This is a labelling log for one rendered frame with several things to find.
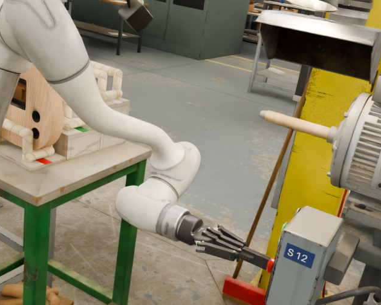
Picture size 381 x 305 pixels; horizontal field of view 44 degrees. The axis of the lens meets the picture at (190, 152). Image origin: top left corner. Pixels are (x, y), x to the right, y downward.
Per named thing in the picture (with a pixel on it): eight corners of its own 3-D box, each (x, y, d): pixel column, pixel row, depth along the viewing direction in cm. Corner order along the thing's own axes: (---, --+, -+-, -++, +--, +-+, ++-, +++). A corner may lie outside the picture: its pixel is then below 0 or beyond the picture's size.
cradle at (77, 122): (92, 124, 169) (92, 116, 168) (68, 131, 159) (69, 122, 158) (85, 122, 170) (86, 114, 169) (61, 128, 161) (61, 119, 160)
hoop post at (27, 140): (34, 161, 153) (35, 134, 149) (26, 163, 150) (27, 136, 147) (28, 158, 154) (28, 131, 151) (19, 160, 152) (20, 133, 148)
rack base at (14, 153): (67, 160, 160) (67, 157, 160) (31, 172, 148) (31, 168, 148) (14, 136, 173) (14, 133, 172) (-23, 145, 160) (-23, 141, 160)
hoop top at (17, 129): (35, 139, 150) (35, 129, 149) (26, 141, 147) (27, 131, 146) (-4, 121, 159) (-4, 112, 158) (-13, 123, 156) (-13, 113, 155)
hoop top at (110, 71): (123, 78, 177) (124, 69, 176) (118, 79, 174) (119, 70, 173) (85, 65, 186) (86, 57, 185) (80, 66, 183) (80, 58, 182)
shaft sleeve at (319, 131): (327, 135, 123) (326, 141, 126) (331, 126, 124) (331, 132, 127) (263, 117, 130) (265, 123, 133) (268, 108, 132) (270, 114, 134)
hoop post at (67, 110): (72, 129, 163) (74, 103, 159) (66, 131, 160) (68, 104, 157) (66, 126, 164) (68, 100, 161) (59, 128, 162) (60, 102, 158)
